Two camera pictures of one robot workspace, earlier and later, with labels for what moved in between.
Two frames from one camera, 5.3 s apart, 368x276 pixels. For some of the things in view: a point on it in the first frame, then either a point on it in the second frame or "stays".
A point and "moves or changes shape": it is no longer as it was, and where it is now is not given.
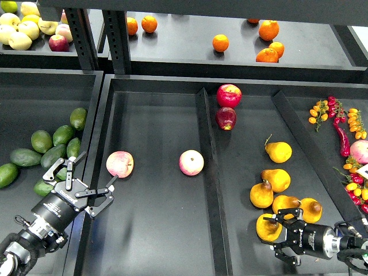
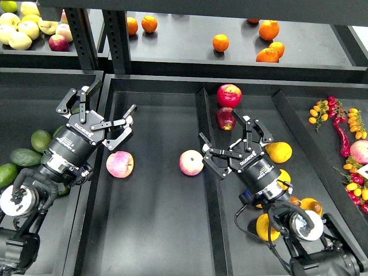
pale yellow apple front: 19,41 stays
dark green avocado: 61,175 moves or changes shape
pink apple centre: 191,162 stays
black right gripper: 303,237 to 260,173
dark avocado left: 25,157 stays
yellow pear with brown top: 269,230 stays
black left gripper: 58,210 to 71,149
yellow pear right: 311,209 stays
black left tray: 33,99 stays
